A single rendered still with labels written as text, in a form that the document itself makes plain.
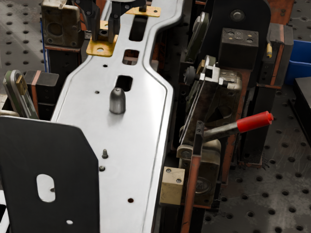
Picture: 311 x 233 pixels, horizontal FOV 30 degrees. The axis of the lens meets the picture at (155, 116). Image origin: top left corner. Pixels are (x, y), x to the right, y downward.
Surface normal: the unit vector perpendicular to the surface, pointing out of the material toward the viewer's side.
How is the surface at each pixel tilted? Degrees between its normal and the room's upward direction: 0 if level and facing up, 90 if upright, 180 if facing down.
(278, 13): 90
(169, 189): 90
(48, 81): 0
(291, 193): 0
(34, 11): 0
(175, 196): 90
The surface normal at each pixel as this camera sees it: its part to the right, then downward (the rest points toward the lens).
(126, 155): 0.06, -0.73
